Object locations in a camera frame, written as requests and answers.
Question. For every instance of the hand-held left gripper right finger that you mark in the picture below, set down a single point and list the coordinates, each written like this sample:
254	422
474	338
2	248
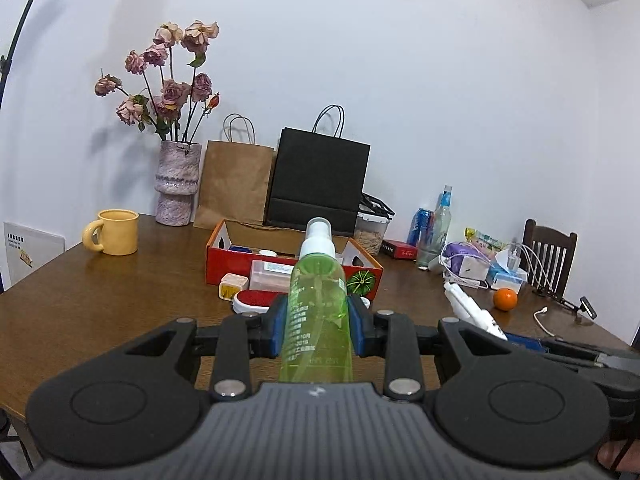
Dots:
356	327

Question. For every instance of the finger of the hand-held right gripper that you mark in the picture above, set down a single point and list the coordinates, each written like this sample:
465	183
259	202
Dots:
522	340

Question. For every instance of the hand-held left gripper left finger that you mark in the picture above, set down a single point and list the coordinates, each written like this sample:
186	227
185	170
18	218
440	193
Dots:
279	327

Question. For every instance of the red white lint brush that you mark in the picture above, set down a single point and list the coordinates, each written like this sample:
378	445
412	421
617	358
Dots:
255	300

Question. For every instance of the green spray bottle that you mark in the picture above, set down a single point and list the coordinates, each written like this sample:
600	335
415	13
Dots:
315	310

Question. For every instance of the red cardboard box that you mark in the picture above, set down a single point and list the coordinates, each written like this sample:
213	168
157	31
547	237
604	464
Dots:
225	265

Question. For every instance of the orange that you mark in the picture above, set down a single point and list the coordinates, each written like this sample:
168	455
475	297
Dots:
505	300

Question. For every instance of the clear plastic box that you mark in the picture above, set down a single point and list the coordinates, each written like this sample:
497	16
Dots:
267	275

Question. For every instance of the small yellow white case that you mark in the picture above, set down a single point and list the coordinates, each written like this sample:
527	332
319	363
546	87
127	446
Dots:
232	287

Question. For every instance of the blue tissue pack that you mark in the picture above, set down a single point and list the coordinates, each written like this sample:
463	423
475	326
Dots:
507	279

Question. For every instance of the black phone holder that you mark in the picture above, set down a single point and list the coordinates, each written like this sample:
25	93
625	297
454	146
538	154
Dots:
585	307

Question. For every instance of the white bottle cap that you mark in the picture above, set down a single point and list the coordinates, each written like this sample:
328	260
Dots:
268	252

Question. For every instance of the white charger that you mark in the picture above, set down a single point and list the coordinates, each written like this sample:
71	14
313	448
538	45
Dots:
474	269

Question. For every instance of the blue bottle cap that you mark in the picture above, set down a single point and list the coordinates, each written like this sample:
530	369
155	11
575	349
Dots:
241	249

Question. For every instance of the small red box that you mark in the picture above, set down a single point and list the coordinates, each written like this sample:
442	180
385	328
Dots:
399	250

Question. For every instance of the dark wooden chair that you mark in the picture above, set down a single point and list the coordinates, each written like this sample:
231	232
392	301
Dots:
550	255

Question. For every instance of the clear food container black lid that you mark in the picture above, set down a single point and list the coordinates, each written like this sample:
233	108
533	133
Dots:
372	235

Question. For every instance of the colourful snack packet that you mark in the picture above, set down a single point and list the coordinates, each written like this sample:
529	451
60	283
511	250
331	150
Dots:
485	239

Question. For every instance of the purple packet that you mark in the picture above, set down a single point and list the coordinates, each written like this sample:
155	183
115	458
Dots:
460	250

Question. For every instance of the blue drink can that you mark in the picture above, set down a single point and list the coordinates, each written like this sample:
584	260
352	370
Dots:
420	225

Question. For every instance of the clear glass bottle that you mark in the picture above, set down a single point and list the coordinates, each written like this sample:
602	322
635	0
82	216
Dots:
442	220

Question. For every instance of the brown paper bag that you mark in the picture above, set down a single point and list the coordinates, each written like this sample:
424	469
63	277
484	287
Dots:
235	185

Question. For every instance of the black paper bag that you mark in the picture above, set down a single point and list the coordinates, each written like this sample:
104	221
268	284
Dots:
320	180

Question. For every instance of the pink ceramic vase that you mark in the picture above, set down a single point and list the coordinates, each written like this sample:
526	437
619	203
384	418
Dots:
176	185

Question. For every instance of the yellow mug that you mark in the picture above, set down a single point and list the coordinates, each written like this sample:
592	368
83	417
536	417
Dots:
119	232

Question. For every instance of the white printed board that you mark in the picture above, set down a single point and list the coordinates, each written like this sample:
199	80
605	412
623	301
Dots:
30	255

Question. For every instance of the dried pink roses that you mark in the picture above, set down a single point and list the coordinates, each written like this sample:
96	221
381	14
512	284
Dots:
165	90

